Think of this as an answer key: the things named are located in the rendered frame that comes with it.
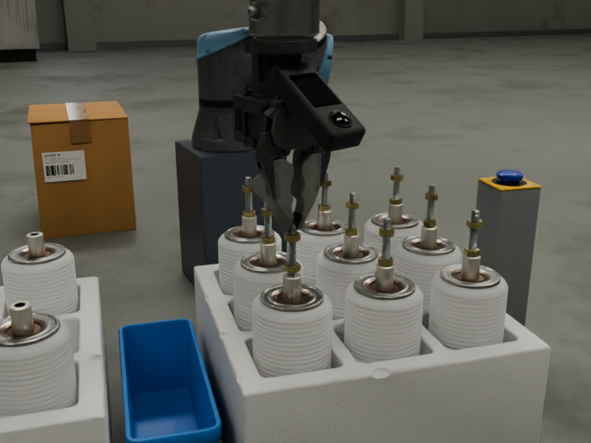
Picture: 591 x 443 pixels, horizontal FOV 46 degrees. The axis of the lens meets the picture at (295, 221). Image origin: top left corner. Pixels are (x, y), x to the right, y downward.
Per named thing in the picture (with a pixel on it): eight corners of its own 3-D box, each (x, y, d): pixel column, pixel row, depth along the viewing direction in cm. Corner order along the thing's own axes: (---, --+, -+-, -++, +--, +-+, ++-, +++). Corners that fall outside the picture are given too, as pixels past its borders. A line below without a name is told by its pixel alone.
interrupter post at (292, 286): (278, 300, 82) (277, 274, 81) (292, 294, 84) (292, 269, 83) (291, 306, 80) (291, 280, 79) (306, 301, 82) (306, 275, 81)
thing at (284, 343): (238, 427, 88) (235, 297, 82) (294, 398, 94) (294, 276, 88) (290, 462, 81) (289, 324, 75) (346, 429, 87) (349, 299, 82)
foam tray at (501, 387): (198, 364, 116) (193, 265, 111) (410, 335, 127) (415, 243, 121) (246, 527, 81) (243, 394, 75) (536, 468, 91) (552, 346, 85)
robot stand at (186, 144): (181, 272, 155) (174, 140, 146) (256, 259, 162) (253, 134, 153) (207, 302, 140) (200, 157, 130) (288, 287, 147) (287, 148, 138)
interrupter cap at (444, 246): (437, 261, 94) (437, 257, 94) (390, 248, 99) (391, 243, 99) (464, 247, 99) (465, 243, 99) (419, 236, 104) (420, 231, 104)
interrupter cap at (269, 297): (247, 300, 82) (247, 294, 82) (293, 282, 87) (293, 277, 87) (290, 320, 77) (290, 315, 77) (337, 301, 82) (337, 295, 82)
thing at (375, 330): (370, 445, 84) (376, 310, 79) (328, 406, 92) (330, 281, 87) (431, 421, 89) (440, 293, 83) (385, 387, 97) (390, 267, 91)
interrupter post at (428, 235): (431, 252, 97) (432, 230, 96) (416, 248, 99) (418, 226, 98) (440, 248, 99) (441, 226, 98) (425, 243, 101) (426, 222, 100)
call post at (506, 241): (462, 352, 120) (477, 179, 111) (498, 346, 122) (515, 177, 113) (484, 372, 114) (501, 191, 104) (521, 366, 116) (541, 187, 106)
